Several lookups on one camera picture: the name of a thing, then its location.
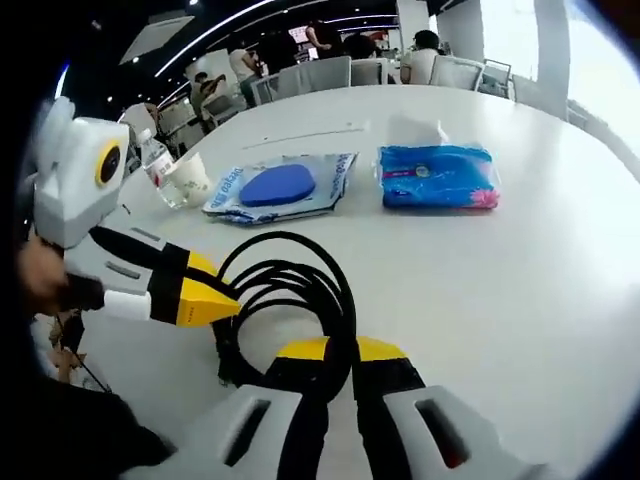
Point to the grey office chair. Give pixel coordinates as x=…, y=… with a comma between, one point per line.
x=457, y=72
x=312, y=75
x=497, y=80
x=367, y=72

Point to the clear package with blue pad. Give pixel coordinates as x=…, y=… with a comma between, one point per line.
x=280, y=185

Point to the white frame chair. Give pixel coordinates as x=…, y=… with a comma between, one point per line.
x=264, y=90

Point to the person's left hand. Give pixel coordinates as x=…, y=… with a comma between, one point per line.
x=42, y=280

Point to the blue tissue packet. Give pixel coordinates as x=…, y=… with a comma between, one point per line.
x=435, y=175

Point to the white tabletop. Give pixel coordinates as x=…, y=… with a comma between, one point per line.
x=475, y=300

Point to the bright window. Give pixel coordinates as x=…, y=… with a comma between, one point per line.
x=510, y=30
x=610, y=60

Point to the white paper cup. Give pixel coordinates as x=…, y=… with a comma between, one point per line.
x=192, y=180

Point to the person's dark clothing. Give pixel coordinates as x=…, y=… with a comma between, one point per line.
x=75, y=435

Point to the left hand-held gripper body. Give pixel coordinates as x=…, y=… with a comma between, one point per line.
x=75, y=190

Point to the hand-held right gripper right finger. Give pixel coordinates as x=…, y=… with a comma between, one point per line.
x=400, y=435

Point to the clear plastic water bottle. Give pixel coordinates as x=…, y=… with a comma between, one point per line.
x=155, y=157

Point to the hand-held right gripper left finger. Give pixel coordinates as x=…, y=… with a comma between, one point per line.
x=280, y=430

